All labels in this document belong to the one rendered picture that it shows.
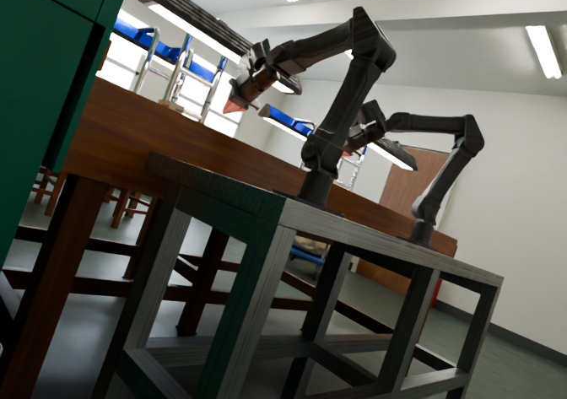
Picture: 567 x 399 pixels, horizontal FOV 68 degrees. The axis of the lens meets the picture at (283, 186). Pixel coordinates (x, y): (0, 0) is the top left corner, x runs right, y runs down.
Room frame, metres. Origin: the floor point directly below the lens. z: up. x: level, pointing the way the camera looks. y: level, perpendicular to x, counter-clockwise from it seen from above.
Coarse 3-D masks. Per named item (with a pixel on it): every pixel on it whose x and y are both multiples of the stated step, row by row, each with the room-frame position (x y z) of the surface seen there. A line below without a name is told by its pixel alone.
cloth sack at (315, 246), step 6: (294, 240) 4.49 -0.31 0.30; (300, 240) 4.44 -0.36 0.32; (306, 240) 4.42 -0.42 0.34; (312, 240) 4.39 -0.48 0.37; (294, 246) 4.69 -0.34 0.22; (300, 246) 4.45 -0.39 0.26; (306, 246) 4.42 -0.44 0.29; (312, 246) 4.42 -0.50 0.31; (318, 246) 4.41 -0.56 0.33; (324, 246) 4.43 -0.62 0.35; (312, 252) 4.44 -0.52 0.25; (318, 252) 4.44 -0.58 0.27
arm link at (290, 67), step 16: (368, 16) 0.90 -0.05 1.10; (336, 32) 0.97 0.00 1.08; (352, 32) 0.93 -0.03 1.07; (368, 32) 0.89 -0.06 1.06; (288, 48) 1.05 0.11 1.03; (304, 48) 1.02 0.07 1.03; (320, 48) 1.00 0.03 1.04; (336, 48) 0.98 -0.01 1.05; (352, 48) 0.98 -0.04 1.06; (368, 48) 0.88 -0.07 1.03; (288, 64) 1.06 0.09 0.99; (304, 64) 1.06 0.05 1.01
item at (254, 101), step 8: (232, 80) 1.14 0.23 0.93; (248, 80) 1.13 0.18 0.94; (232, 88) 1.13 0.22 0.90; (240, 88) 1.14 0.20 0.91; (248, 88) 1.13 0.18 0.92; (256, 88) 1.12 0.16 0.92; (232, 96) 1.12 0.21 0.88; (240, 96) 1.14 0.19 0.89; (248, 96) 1.14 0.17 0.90; (256, 96) 1.15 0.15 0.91; (248, 104) 1.16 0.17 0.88; (256, 104) 1.18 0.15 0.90
